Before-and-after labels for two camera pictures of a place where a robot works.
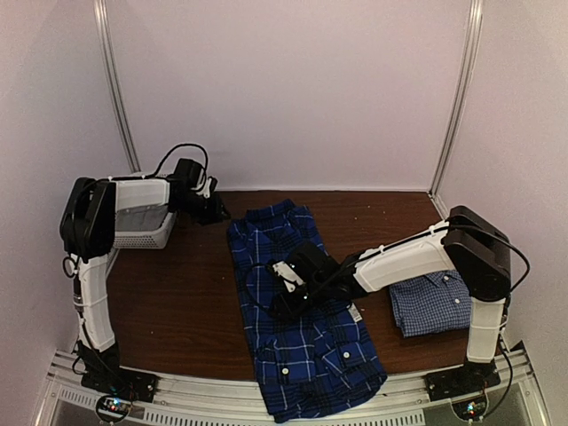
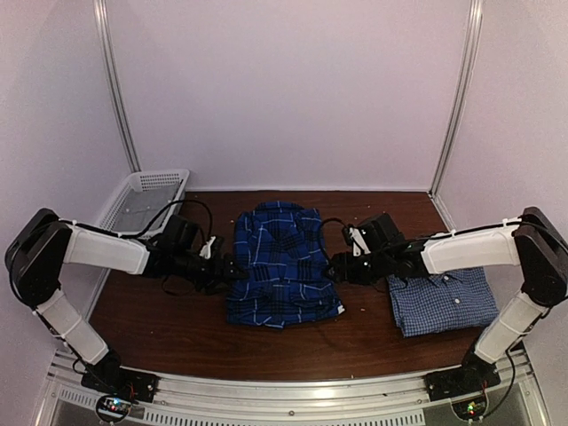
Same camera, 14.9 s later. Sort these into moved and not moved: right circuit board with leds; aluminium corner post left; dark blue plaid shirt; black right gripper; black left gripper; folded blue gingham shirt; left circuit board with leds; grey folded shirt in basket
Moved: dark blue plaid shirt; black left gripper; black right gripper
Not moved: left circuit board with leds; aluminium corner post left; grey folded shirt in basket; folded blue gingham shirt; right circuit board with leds
